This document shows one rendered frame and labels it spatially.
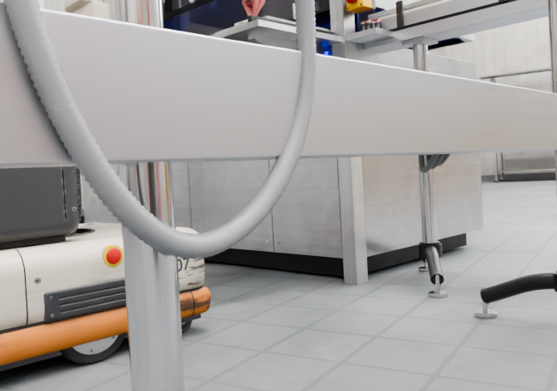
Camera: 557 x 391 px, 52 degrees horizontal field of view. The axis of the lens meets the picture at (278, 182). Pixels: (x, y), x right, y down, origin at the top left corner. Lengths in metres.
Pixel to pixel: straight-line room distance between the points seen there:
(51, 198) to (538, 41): 11.46
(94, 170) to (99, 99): 0.06
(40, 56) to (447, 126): 0.63
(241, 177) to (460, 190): 0.99
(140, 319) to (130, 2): 0.29
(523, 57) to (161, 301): 11.91
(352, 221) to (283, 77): 1.43
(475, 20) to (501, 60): 10.44
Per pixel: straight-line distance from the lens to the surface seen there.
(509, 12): 1.89
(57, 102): 0.45
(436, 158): 1.02
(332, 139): 0.68
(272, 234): 2.30
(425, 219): 2.03
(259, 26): 1.78
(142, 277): 0.54
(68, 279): 1.34
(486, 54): 12.44
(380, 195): 2.15
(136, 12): 0.55
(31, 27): 0.46
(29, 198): 1.34
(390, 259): 2.34
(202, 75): 0.55
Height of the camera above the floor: 0.41
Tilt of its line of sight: 1 degrees down
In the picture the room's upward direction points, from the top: 3 degrees counter-clockwise
